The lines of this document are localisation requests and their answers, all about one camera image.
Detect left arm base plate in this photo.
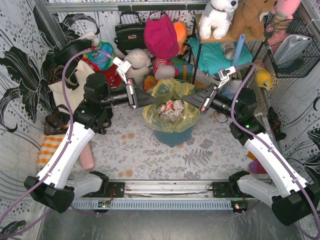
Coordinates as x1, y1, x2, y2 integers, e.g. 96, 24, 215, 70
82, 182, 125, 198

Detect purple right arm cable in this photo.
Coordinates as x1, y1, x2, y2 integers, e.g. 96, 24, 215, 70
230, 62, 320, 240

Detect black metal shelf rack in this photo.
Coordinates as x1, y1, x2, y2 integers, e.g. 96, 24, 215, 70
189, 14, 266, 84

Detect colourful striped bag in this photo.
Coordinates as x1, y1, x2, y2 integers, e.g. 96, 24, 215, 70
82, 41, 116, 72

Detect silver foil pouch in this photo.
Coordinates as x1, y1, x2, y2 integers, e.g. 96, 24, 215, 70
273, 34, 313, 65

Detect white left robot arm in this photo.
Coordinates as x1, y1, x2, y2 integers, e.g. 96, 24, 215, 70
24, 72, 158, 213

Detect pink plush toy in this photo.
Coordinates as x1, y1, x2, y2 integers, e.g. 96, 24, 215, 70
270, 0, 301, 30

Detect teal folded cloth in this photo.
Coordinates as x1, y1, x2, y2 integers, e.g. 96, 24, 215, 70
198, 43, 253, 75

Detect white plush lamb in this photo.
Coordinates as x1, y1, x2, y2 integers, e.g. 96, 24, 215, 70
124, 48, 151, 87

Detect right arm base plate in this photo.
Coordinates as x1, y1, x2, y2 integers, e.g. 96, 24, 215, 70
211, 181, 254, 198

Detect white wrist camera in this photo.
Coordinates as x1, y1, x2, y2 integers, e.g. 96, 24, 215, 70
217, 66, 236, 89
112, 57, 132, 84

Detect orange plush toy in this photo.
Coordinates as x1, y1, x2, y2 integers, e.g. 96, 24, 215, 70
173, 21, 188, 55

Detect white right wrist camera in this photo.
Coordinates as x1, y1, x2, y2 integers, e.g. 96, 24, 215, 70
217, 66, 236, 89

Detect red fabric bag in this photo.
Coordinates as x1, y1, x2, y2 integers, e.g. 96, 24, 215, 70
100, 64, 122, 88

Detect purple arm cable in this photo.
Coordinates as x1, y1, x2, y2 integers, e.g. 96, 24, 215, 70
0, 49, 118, 240
230, 62, 320, 240

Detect dark brown leather bag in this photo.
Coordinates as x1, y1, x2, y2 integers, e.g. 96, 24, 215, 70
43, 104, 70, 136

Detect brown teddy bear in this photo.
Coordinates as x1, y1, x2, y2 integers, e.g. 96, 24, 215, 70
230, 0, 278, 39

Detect black leather handbag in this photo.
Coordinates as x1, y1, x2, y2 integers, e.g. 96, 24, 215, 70
114, 11, 147, 56

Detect orange white checked cloth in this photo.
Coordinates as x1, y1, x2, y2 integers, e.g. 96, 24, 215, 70
37, 134, 65, 168

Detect aluminium mounting rail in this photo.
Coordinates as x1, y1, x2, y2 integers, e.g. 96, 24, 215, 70
37, 179, 307, 201

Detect rainbow striped box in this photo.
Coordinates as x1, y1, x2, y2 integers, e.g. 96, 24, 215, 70
143, 57, 194, 91

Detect teal plastic trash bin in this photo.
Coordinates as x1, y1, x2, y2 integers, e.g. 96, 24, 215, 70
152, 125, 194, 148

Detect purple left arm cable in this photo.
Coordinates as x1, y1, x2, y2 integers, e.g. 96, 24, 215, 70
0, 49, 118, 240

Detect crumpled white paper trash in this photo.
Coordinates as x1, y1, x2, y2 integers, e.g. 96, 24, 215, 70
157, 99, 185, 123

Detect pink rolled towel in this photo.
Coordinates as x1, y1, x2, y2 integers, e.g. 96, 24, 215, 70
79, 142, 95, 171

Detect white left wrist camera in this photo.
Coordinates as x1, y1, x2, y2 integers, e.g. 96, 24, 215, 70
112, 57, 132, 84

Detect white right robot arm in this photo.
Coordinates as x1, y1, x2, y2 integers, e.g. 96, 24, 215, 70
182, 83, 320, 226

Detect black orange toy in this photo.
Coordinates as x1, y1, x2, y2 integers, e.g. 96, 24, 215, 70
267, 107, 287, 141

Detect pink striped plush doll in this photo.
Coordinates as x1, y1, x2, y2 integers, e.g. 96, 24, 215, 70
152, 57, 179, 81

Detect blue handled mop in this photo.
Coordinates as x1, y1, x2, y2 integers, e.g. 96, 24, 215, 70
220, 34, 246, 99

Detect cream canvas tote bag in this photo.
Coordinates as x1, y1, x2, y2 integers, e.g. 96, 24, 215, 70
49, 60, 95, 113

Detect magenta fabric bag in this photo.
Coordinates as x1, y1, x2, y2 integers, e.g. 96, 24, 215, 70
143, 14, 179, 61

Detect white plush dog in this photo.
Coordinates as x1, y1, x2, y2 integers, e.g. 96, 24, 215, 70
199, 0, 239, 40

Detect black wire basket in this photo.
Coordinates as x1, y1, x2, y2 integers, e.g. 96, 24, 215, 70
264, 12, 320, 79

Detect yellow plush duck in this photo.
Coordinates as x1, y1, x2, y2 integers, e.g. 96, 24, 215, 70
255, 61, 272, 91

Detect yellow-green trash bag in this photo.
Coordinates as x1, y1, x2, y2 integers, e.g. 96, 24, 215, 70
142, 78, 200, 133

